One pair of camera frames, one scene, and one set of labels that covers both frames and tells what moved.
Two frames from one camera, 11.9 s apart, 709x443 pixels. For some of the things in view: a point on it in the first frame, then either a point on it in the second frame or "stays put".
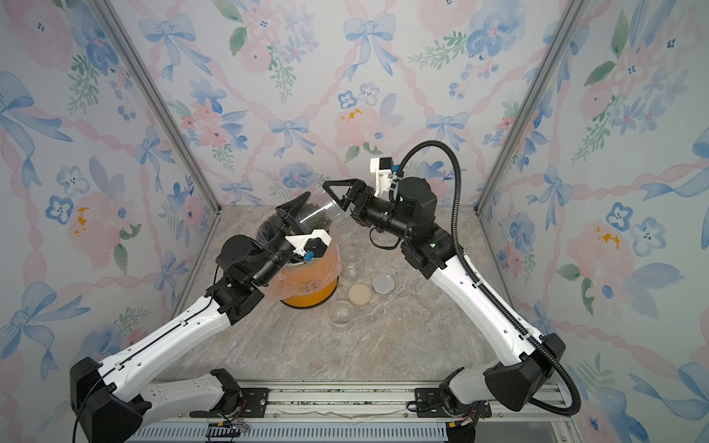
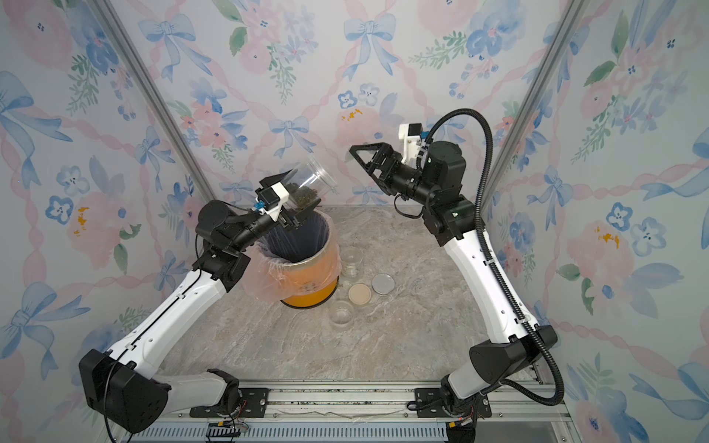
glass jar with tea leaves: x=352 y=261 stays put
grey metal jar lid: x=383 y=283 stays put
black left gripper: x=292 y=212 to x=290 y=223
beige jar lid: x=359 y=294 stays put
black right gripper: x=362 y=192 to x=390 y=154
